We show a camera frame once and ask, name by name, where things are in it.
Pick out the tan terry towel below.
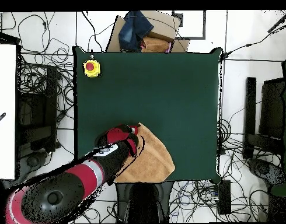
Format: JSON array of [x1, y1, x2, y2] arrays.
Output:
[[113, 122, 176, 184]]

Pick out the blue denim jeans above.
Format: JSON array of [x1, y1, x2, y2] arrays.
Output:
[[118, 10, 155, 53]]

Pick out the black flat bar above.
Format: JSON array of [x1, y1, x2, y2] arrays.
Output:
[[244, 76, 257, 160]]

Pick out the black power box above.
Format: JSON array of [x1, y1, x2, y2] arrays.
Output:
[[218, 179, 232, 215]]

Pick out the white table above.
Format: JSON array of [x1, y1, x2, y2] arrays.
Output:
[[0, 43, 18, 180]]

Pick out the black equipment rack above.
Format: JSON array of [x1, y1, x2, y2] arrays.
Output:
[[16, 65, 60, 152]]

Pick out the black cable with connector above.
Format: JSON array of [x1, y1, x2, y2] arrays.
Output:
[[221, 23, 286, 59]]

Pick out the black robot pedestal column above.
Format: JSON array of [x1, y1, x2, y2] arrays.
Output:
[[127, 183, 163, 223]]

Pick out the black square frame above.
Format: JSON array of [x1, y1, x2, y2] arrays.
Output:
[[172, 10, 207, 40]]

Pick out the yellow emergency stop button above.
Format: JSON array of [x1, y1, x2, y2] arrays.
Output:
[[83, 54, 102, 78]]

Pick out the black stand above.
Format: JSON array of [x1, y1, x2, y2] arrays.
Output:
[[259, 78, 286, 141]]

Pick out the black caster base with cables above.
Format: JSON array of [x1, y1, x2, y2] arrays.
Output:
[[247, 157, 286, 187], [19, 150, 49, 174]]

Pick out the black pedestal foot with knob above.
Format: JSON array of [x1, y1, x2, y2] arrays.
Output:
[[115, 183, 132, 222], [156, 181, 175, 222]]

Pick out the brown folded cloth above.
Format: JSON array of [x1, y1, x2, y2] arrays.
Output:
[[141, 36, 172, 53]]

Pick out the black rod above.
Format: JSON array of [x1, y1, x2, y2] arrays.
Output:
[[267, 10, 286, 33]]

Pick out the brown cardboard box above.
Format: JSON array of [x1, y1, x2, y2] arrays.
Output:
[[105, 10, 190, 53]]

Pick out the dark green tablecloth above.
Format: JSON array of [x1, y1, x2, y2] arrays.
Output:
[[72, 45, 223, 184]]

